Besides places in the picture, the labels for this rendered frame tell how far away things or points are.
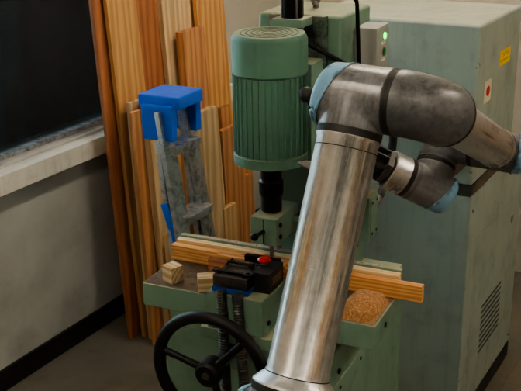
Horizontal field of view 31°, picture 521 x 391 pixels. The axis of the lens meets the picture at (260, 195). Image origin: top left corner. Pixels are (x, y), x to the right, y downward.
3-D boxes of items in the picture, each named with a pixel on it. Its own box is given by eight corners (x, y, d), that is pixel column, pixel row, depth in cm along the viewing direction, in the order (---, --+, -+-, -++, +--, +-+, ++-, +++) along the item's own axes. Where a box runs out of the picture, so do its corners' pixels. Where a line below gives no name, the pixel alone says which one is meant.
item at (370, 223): (335, 237, 238) (335, 193, 234) (344, 228, 244) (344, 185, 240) (370, 243, 235) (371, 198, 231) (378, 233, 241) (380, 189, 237)
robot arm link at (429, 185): (445, 181, 218) (433, 220, 215) (400, 160, 215) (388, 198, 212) (467, 173, 210) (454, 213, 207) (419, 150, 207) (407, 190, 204)
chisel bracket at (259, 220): (250, 248, 226) (250, 216, 223) (274, 229, 238) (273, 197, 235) (278, 253, 223) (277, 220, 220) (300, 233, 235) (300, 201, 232)
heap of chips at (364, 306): (334, 317, 210) (335, 302, 208) (355, 292, 222) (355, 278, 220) (373, 325, 206) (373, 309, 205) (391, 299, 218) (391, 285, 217)
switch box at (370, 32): (353, 90, 236) (353, 27, 231) (365, 81, 245) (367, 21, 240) (376, 92, 234) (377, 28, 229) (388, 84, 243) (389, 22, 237)
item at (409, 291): (171, 258, 242) (170, 244, 241) (174, 256, 244) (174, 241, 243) (421, 302, 216) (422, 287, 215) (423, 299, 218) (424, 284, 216)
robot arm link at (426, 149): (481, 133, 217) (467, 181, 214) (434, 126, 222) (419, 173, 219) (475, 115, 209) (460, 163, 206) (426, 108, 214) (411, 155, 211)
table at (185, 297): (121, 320, 223) (119, 298, 221) (183, 271, 249) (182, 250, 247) (361, 371, 199) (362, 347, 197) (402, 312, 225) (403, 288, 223)
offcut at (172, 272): (184, 280, 230) (183, 264, 228) (172, 285, 227) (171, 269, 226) (174, 275, 232) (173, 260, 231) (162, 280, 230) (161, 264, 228)
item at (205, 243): (177, 256, 244) (176, 238, 242) (181, 253, 246) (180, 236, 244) (398, 295, 220) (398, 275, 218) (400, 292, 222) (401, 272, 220)
